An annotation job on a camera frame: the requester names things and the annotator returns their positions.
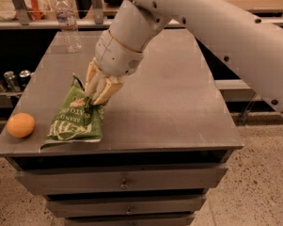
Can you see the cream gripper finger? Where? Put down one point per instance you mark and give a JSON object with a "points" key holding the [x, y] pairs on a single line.
{"points": [[93, 77], [107, 88]]}

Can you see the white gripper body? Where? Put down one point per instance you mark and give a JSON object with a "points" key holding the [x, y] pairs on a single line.
{"points": [[116, 57]]}

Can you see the green jalapeno chip bag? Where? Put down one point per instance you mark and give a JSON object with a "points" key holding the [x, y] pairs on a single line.
{"points": [[77, 119]]}

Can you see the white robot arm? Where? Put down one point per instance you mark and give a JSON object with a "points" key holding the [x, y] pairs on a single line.
{"points": [[250, 48]]}

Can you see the white orange bag on shelf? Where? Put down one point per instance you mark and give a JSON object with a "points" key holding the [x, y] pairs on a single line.
{"points": [[37, 8]]}

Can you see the clear plastic water bottle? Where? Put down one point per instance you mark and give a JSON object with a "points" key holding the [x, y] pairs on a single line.
{"points": [[66, 19]]}

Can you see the right silver can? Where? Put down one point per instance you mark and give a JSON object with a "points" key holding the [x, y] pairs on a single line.
{"points": [[25, 77]]}

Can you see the grey drawer cabinet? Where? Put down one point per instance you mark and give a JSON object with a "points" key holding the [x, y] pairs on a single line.
{"points": [[168, 133]]}

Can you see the middle silver can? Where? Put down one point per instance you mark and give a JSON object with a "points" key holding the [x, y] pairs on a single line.
{"points": [[12, 81]]}

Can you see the orange fruit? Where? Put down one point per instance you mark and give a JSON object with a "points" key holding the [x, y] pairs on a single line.
{"points": [[21, 125]]}

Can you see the top drawer knob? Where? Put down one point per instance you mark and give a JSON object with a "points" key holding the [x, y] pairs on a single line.
{"points": [[124, 185]]}

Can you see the drawer knob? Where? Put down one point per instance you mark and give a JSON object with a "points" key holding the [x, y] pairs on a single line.
{"points": [[129, 211], [124, 185]]}

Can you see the metal shelf rail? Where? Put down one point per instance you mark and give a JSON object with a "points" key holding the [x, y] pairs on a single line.
{"points": [[88, 24]]}

